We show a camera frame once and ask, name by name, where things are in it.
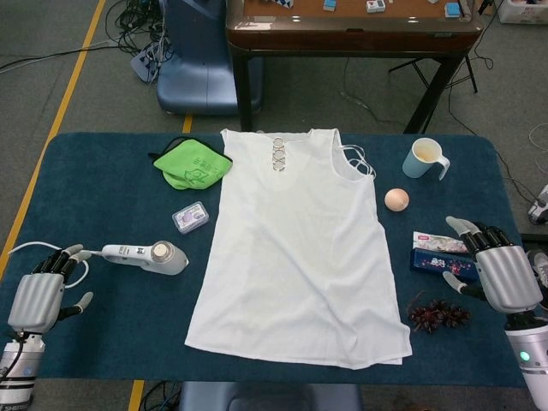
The light blue mug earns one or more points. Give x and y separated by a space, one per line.
417 164

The brown mahjong table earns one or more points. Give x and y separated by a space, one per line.
342 38

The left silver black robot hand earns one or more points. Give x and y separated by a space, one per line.
36 299

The green folded cloth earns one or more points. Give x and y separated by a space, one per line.
192 164

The red white blue box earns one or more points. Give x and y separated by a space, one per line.
432 242

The peach coloured egg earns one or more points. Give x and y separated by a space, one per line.
397 199

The white handheld garment steamer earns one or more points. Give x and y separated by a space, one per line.
167 261

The white faced mahjong tile pair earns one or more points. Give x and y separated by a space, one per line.
374 5

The grey white device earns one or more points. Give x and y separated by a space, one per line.
538 207

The dark blue felt table cover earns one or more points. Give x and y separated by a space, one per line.
107 321

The blue backed mahjong tile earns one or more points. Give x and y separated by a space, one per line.
329 5
451 9

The white sleeveless shirt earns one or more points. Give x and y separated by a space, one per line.
291 257

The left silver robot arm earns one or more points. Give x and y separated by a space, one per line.
21 377

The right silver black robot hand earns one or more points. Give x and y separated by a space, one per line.
509 278

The dark blue printed box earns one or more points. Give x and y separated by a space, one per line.
432 262

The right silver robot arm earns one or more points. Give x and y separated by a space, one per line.
533 372

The grey power strip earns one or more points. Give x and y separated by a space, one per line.
143 64

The dark red dried grape bunch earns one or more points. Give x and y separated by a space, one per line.
432 317

